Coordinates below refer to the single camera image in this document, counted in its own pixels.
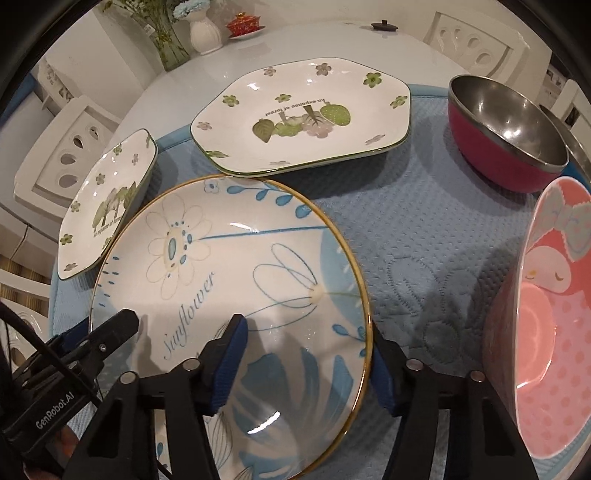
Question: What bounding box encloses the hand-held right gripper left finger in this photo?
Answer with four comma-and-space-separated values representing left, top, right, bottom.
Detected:
69, 314, 250, 480

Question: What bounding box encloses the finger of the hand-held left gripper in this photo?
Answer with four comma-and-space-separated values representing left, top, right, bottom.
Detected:
47, 309, 140, 372

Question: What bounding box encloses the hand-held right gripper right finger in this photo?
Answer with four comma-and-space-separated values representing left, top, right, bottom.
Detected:
370, 338, 541, 480

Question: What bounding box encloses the round blue flower plate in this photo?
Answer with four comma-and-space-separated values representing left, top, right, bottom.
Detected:
88, 175, 374, 480

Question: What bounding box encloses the small square green print plate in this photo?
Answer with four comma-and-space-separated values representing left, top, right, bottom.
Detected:
58, 129, 158, 281

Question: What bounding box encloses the pink cartoon bowl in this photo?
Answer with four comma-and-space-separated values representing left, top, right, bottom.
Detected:
482, 175, 591, 460

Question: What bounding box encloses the large square green print plate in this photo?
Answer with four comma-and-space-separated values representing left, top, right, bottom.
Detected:
190, 58, 413, 177

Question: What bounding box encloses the magenta steel bowl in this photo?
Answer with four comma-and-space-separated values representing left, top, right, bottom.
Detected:
447, 75, 571, 193

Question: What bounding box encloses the light blue quilted mat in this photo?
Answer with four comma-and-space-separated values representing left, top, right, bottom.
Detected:
48, 83, 591, 480

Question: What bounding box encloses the blue cushion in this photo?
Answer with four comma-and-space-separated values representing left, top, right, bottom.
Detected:
8, 73, 47, 121

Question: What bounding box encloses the white carved furniture piece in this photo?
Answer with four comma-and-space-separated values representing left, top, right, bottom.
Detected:
37, 59, 80, 112

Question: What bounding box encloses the clear glass vase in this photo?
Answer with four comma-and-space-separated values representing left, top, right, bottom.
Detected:
134, 18, 192, 72

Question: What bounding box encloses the white ribbed vase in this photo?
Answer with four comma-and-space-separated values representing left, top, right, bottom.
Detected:
189, 9, 223, 56

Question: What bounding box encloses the green flower bouquet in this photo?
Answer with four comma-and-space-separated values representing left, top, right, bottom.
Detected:
102, 0, 185, 65

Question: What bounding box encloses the red lidded teacup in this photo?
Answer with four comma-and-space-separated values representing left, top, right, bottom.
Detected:
229, 13, 262, 36

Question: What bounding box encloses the black cable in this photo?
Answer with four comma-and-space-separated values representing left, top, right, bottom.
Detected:
0, 300, 100, 407

